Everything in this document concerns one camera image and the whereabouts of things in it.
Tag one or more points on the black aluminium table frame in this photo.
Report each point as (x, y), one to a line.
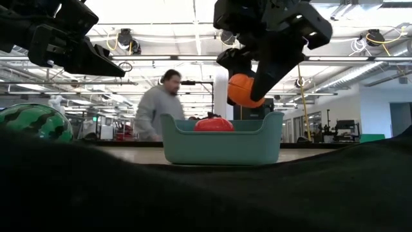
(305, 145)

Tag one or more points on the green striped toy watermelon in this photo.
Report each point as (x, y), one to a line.
(35, 122)

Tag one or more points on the black metal stand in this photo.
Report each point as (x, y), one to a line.
(188, 82)

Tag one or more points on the orange toy fruit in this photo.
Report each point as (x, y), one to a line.
(239, 90)

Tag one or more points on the red toy apple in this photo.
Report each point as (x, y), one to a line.
(214, 125)

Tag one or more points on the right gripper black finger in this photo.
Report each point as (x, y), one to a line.
(277, 61)
(239, 62)

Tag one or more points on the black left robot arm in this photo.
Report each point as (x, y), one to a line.
(13, 29)

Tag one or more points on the green bin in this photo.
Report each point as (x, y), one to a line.
(371, 138)

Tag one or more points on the black monitor equipment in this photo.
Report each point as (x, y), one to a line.
(345, 127)

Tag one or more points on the teal plastic container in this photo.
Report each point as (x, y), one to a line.
(222, 148)

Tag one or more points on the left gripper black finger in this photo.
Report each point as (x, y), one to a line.
(96, 64)

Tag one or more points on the person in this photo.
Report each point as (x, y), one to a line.
(154, 109)

